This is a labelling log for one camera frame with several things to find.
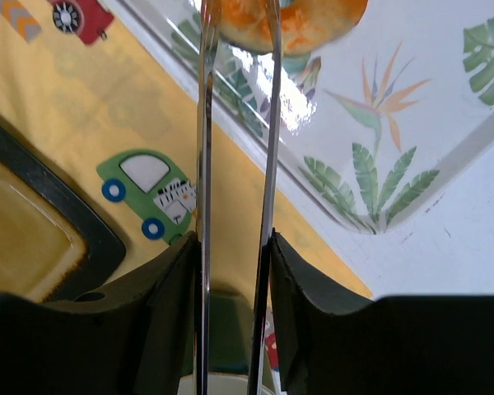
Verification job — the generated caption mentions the yellow vehicle-print placemat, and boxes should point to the yellow vehicle-print placemat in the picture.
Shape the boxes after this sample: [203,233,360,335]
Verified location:
[0,0,374,314]

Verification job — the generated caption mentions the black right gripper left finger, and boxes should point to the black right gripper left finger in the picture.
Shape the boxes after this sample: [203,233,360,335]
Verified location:
[0,232,198,394]

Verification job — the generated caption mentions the white leaf-pattern tray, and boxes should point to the white leaf-pattern tray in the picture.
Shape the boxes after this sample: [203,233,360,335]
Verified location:
[101,1,494,235]

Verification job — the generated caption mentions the black square plate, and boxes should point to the black square plate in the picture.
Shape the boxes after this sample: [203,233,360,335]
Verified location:
[0,125,126,302]

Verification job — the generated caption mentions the silver metal tongs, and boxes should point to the silver metal tongs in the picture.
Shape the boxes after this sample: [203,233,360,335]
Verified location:
[193,1,282,394]

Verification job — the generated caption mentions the dark green mug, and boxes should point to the dark green mug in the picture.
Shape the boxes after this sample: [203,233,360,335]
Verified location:
[207,290,254,394]

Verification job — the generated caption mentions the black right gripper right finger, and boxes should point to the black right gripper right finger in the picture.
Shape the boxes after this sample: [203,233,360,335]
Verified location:
[269,233,494,394]

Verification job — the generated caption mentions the twisted orange-white bread roll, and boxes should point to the twisted orange-white bread roll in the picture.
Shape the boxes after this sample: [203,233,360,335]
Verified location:
[220,0,368,57]

